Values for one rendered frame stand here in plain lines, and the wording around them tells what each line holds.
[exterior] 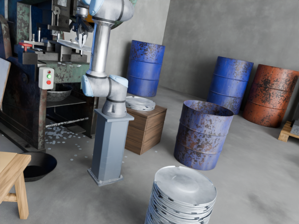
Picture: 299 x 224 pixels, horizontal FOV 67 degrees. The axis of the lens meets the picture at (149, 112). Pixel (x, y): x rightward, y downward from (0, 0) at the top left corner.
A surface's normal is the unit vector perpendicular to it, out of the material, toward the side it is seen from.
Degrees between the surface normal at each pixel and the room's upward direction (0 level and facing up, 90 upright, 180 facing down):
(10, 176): 0
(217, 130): 92
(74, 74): 90
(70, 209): 0
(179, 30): 90
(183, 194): 0
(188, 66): 90
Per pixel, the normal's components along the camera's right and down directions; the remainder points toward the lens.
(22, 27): 0.80, 0.31
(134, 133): -0.48, 0.18
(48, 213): 0.18, -0.94
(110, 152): 0.59, 0.34
